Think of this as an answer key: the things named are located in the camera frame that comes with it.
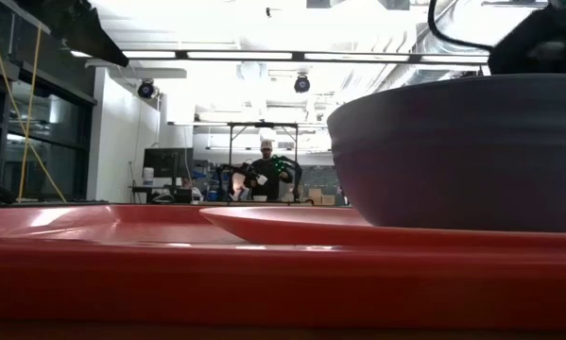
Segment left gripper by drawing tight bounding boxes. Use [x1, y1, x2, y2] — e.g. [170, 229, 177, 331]
[11, 0, 130, 69]

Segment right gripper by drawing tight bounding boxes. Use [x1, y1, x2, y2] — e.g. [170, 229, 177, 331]
[487, 2, 566, 76]

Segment blue bowl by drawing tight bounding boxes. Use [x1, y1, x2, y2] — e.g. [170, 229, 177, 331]
[326, 73, 566, 234]

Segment pink round plate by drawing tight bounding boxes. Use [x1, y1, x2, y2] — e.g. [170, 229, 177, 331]
[199, 205, 566, 250]

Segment red plastic tray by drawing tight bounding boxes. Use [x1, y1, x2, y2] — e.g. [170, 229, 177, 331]
[0, 203, 566, 332]

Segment black monitor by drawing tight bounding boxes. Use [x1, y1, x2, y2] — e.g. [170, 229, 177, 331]
[143, 147, 195, 179]

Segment person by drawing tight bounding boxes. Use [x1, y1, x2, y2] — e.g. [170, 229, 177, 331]
[249, 140, 296, 202]

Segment yellow cable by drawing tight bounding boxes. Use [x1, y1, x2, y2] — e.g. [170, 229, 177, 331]
[0, 0, 68, 204]
[17, 25, 43, 202]

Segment black camera cable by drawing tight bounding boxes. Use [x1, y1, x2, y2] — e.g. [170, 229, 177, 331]
[426, 0, 495, 53]

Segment silver ventilation duct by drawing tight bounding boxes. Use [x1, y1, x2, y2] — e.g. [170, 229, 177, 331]
[381, 65, 489, 91]

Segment black window frame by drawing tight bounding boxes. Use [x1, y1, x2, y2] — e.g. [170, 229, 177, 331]
[0, 46, 98, 205]

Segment black metal station frame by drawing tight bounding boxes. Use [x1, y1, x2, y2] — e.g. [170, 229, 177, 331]
[227, 121, 300, 202]

